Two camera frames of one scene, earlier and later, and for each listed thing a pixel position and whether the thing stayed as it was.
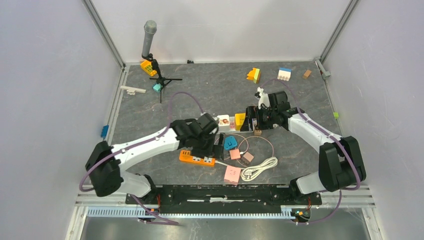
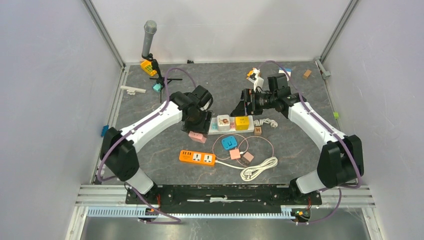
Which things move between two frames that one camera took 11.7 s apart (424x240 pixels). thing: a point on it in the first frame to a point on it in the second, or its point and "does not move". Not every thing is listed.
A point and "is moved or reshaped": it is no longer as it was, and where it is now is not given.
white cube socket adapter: (224, 122) does not move
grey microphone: (150, 27) does not move
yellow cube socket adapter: (239, 119) does not move
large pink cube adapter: (232, 175) is moved or reshaped
